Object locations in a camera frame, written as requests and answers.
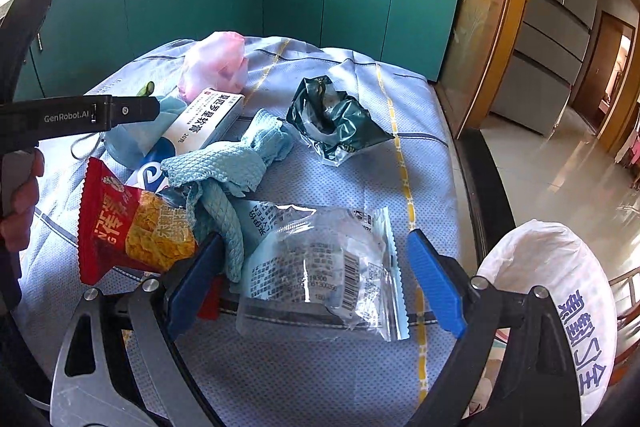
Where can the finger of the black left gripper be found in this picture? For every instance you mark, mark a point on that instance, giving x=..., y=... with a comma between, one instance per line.
x=133, y=109

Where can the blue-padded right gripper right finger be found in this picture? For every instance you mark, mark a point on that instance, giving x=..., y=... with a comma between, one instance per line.
x=443, y=282

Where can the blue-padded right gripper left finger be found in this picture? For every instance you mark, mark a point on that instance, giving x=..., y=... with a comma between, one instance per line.
x=193, y=287

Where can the light blue face mask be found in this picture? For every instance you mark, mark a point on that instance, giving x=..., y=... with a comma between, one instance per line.
x=128, y=144

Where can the white blue toothpaste box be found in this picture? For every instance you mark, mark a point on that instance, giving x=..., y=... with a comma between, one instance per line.
x=207, y=119

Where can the red snack bag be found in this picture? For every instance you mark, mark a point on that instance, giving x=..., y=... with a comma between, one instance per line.
x=123, y=226

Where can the light blue dish cloth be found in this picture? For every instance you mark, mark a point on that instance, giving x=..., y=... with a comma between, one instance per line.
x=209, y=178

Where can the clear printed plastic wrapper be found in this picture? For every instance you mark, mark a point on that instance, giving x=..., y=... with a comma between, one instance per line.
x=319, y=274

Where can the teal lower kitchen cabinets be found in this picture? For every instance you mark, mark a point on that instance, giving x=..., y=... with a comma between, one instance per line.
x=83, y=41

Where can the white woven trash sack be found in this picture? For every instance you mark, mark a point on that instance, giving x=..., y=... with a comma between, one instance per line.
x=550, y=254

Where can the person's left hand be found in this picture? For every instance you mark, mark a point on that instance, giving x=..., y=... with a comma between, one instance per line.
x=15, y=229

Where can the green small wrapper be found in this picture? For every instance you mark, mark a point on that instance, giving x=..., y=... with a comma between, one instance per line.
x=147, y=89

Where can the pink plastic bag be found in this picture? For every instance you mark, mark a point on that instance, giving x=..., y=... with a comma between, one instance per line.
x=217, y=62

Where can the light blue tablecloth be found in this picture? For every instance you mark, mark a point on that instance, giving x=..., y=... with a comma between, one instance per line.
x=279, y=375

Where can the dark green foil wrapper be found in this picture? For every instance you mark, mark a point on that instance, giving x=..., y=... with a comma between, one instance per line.
x=332, y=122

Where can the silver refrigerator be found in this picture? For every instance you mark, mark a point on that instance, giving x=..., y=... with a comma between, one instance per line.
x=543, y=68

